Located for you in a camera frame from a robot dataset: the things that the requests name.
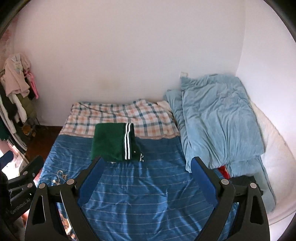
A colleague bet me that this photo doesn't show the white wall socket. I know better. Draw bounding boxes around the white wall socket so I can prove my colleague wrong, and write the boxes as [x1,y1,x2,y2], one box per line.
[180,72,188,78]

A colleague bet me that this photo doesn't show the light blue folded quilt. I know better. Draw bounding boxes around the light blue folded quilt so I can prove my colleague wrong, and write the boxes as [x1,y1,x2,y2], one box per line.
[164,74,276,213]

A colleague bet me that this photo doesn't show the white mattress pad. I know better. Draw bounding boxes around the white mattress pad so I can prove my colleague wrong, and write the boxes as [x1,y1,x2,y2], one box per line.
[251,102,295,225]

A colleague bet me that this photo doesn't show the plaid checkered blanket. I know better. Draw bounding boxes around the plaid checkered blanket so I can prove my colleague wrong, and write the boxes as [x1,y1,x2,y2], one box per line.
[60,99,180,140]

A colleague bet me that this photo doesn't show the clothes rack with garments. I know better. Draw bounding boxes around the clothes rack with garments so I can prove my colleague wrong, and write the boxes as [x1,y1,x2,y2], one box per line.
[1,67,39,151]

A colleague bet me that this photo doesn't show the bright pink hanging garment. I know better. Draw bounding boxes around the bright pink hanging garment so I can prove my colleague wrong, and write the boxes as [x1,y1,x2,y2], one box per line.
[26,71,39,99]

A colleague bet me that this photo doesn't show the red cloth item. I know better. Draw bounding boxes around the red cloth item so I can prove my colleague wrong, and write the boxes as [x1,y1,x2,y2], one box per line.
[218,166,230,180]

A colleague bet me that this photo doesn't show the white cord on bed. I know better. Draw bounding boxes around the white cord on bed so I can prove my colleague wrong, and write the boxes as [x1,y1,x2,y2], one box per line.
[52,170,68,186]

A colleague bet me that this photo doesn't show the pink white hanging clothes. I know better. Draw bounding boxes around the pink white hanging clothes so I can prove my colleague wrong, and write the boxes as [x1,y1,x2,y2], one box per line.
[2,53,31,97]

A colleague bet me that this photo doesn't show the blue striped bed sheet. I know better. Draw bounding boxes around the blue striped bed sheet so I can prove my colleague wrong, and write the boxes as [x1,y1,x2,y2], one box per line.
[38,134,239,241]

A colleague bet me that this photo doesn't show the folded dark green garment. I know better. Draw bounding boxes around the folded dark green garment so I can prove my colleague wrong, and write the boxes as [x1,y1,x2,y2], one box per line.
[91,123,144,162]

